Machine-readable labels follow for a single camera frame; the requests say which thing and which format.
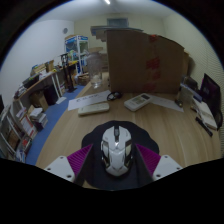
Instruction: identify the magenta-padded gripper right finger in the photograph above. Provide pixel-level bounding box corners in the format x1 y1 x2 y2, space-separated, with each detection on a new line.
133 143 184 185

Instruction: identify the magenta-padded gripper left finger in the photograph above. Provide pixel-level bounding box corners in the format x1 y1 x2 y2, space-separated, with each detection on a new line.
43 143 94 186

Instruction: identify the white and grey computer mouse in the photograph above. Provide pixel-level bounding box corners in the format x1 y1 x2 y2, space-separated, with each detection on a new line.
100 125 134 177

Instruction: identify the black round mouse pad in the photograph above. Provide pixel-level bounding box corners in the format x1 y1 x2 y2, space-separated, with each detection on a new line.
80 120 160 190

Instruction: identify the flat white remote control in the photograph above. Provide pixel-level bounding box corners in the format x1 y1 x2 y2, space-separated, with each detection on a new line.
77 102 111 117

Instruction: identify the black marker pen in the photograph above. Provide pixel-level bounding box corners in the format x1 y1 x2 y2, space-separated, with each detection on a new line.
195 116 214 138

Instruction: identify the white shelf unit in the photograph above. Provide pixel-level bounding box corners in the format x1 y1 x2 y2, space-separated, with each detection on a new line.
0 99 49 164

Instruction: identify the blue book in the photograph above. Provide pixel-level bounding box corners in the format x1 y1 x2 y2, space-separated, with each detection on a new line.
179 82 204 103

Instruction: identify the black tower stand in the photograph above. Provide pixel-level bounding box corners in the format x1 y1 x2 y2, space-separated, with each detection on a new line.
59 53 77 93

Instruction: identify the black office chair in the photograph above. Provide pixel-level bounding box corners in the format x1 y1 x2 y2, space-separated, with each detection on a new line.
199 73 224 131

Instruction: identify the clear plastic jar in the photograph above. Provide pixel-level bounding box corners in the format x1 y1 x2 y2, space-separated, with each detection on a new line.
85 51 104 89

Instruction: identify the large brown cardboard box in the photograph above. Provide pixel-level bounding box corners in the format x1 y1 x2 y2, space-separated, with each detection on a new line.
105 29 185 95

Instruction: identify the blue and white cabinet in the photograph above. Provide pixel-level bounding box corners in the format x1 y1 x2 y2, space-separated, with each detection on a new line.
64 34 90 76

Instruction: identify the grey door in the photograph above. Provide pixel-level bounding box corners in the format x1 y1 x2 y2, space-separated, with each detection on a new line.
106 17 129 28

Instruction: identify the small black cable coil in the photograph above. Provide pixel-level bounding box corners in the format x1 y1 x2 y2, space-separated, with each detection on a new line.
106 91 124 102

